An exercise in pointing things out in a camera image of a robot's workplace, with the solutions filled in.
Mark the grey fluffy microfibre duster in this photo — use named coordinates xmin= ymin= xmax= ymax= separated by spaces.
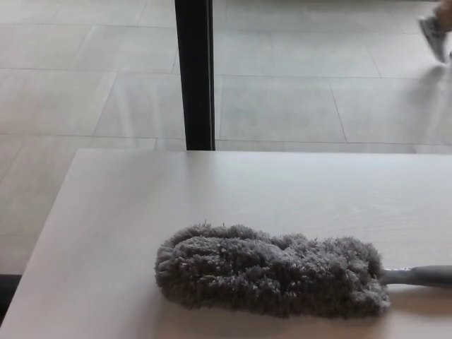
xmin=154 ymin=220 xmax=452 ymax=320

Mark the grey sneaker of passer-by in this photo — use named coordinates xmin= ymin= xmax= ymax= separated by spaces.
xmin=417 ymin=16 xmax=450 ymax=64

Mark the black vertical window frame post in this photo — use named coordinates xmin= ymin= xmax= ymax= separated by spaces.
xmin=174 ymin=0 xmax=217 ymax=152

